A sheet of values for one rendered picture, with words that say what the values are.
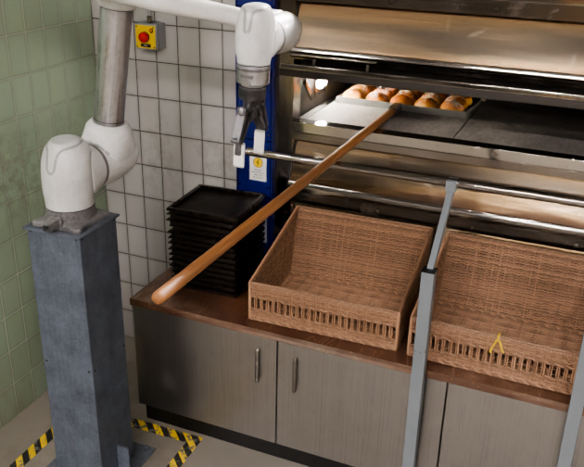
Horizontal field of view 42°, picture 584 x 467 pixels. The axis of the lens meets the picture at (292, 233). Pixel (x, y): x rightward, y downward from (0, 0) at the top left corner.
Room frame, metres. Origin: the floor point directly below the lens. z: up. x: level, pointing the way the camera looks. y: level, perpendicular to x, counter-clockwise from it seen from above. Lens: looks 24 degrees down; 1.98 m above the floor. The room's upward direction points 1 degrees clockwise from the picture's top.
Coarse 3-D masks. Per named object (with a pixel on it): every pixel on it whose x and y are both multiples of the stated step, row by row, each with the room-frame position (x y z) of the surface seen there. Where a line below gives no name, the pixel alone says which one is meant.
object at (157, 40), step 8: (136, 24) 3.07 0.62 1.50; (144, 24) 3.06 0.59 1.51; (152, 24) 3.04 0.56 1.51; (160, 24) 3.07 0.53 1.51; (136, 32) 3.07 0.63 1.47; (152, 32) 3.04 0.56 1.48; (160, 32) 3.06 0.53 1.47; (136, 40) 3.07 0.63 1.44; (152, 40) 3.04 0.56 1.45; (160, 40) 3.06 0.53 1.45; (144, 48) 3.06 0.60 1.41; (152, 48) 3.04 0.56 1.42; (160, 48) 3.06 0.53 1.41
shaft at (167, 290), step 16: (368, 128) 2.72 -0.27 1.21; (352, 144) 2.54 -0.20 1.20; (336, 160) 2.40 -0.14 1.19; (304, 176) 2.19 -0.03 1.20; (288, 192) 2.06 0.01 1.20; (272, 208) 1.95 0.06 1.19; (256, 224) 1.85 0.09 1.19; (224, 240) 1.72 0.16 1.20; (208, 256) 1.63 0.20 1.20; (192, 272) 1.56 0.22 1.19; (160, 288) 1.46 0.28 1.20; (176, 288) 1.49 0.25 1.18
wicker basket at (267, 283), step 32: (288, 224) 2.72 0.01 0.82; (320, 224) 2.78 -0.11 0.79; (352, 224) 2.74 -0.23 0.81; (384, 224) 2.70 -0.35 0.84; (288, 256) 2.75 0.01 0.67; (352, 256) 2.71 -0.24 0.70; (384, 256) 2.67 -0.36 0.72; (416, 256) 2.63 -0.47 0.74; (256, 288) 2.40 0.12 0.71; (288, 288) 2.63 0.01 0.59; (320, 288) 2.64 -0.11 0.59; (352, 288) 2.64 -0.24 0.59; (384, 288) 2.63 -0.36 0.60; (416, 288) 2.45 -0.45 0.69; (256, 320) 2.39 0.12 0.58; (288, 320) 2.39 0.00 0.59; (320, 320) 2.31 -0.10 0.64; (352, 320) 2.27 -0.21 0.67; (384, 320) 2.23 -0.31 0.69
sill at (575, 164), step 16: (304, 128) 2.87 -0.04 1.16; (320, 128) 2.84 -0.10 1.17; (336, 128) 2.82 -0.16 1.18; (352, 128) 2.81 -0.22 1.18; (384, 144) 2.75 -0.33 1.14; (400, 144) 2.72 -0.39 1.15; (416, 144) 2.70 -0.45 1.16; (432, 144) 2.68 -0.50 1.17; (448, 144) 2.66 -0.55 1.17; (464, 144) 2.64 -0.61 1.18; (480, 144) 2.65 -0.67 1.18; (512, 160) 2.57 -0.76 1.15; (528, 160) 2.55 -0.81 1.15; (544, 160) 2.53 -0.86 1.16; (560, 160) 2.51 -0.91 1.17; (576, 160) 2.49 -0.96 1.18
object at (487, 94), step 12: (288, 72) 2.74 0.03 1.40; (300, 72) 2.72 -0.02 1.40; (312, 72) 2.70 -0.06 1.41; (372, 84) 2.62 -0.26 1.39; (384, 84) 2.60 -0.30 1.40; (396, 84) 2.59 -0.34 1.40; (408, 84) 2.57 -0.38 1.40; (420, 84) 2.55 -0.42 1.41; (468, 96) 2.49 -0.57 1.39; (480, 96) 2.48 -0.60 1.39; (492, 96) 2.46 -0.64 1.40; (504, 96) 2.45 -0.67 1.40; (516, 96) 2.43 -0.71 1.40; (528, 96) 2.42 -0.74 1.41; (576, 108) 2.36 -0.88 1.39
